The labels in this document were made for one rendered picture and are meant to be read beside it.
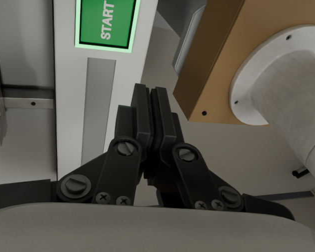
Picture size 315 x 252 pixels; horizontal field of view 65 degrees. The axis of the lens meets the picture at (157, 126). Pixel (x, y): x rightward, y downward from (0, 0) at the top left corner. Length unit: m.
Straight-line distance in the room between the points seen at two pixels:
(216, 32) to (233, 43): 0.03
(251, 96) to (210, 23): 0.13
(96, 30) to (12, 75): 0.22
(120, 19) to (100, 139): 0.17
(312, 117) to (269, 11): 0.15
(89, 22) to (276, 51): 0.27
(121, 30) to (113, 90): 0.07
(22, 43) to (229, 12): 0.30
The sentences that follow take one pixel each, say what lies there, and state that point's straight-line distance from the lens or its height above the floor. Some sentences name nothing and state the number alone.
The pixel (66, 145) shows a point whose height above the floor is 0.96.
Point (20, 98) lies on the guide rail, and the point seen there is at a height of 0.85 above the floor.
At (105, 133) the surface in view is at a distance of 0.34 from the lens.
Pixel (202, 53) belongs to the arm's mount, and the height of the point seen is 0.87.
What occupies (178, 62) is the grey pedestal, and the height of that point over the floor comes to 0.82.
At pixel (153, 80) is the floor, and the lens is 1.47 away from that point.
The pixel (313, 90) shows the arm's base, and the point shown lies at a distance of 0.38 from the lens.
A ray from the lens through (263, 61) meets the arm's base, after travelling 0.42.
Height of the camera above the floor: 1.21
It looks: 45 degrees down
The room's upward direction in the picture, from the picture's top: 157 degrees clockwise
